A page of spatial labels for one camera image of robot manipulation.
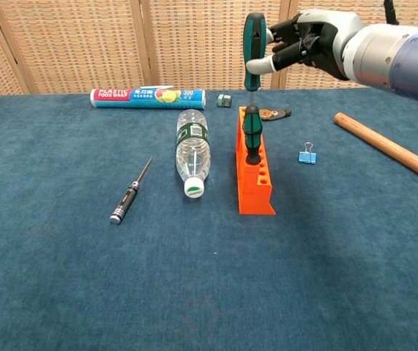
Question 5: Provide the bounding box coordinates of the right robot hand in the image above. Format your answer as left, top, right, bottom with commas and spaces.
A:
245, 10, 365, 82

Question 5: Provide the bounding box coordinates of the large green-handled screwdriver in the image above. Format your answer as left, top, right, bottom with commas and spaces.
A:
242, 12, 269, 107

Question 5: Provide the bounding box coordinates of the small green-handled screwdriver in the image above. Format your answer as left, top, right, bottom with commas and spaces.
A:
242, 105, 264, 165

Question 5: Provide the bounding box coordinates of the orange screwdriver holder block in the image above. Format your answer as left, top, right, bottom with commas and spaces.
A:
236, 106, 277, 216

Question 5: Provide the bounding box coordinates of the orange black correction tape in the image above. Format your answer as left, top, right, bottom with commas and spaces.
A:
258, 108, 293, 122

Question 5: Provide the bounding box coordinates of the blue binder clip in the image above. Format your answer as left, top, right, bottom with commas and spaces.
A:
297, 142, 318, 165

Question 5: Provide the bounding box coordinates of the wooden rod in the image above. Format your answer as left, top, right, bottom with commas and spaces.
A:
333, 112, 418, 182

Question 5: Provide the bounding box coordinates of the clear plastic water bottle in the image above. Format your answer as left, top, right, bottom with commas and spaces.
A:
174, 108, 211, 200

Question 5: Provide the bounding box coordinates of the plastic food wrap box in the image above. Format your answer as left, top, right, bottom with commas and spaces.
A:
89, 86, 206, 110

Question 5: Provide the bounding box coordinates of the woven folding screen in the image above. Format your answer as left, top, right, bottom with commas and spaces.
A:
0, 0, 418, 99

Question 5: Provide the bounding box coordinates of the black precision screwdriver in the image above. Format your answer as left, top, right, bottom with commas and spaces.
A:
109, 156, 154, 225

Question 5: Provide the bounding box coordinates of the blue carpet table cover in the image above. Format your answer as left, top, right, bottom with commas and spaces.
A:
0, 86, 418, 351

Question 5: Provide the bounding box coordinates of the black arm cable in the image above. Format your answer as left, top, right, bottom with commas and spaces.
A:
383, 0, 400, 26

